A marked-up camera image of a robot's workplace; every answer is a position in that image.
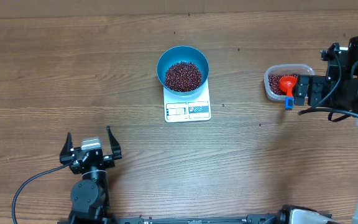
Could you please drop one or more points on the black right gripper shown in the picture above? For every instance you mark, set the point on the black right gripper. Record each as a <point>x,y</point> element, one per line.
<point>316,89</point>

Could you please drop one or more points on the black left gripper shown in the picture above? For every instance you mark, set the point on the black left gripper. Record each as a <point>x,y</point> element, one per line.
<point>109,162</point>

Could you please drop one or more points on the red measuring scoop blue handle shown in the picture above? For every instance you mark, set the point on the red measuring scoop blue handle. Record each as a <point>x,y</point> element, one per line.
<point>286,85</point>

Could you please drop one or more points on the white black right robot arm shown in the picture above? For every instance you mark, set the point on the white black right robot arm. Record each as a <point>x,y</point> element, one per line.
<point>340,114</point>

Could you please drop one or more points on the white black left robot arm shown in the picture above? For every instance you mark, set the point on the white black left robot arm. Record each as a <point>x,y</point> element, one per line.
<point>90,196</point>

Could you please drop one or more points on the white digital kitchen scale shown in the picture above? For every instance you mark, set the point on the white digital kitchen scale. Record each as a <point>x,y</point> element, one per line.
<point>187,108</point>

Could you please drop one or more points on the teal plastic bowl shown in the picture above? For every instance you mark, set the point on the teal plastic bowl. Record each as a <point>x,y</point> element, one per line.
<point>182,53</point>

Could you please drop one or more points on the clear plastic food container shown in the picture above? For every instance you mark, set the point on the clear plastic food container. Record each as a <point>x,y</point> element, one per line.
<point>284,69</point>

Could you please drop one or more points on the red adzuki beans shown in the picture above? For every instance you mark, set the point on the red adzuki beans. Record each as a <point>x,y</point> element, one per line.
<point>184,77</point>

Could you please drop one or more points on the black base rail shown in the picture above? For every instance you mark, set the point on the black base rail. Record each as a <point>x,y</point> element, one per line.
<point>288,214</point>

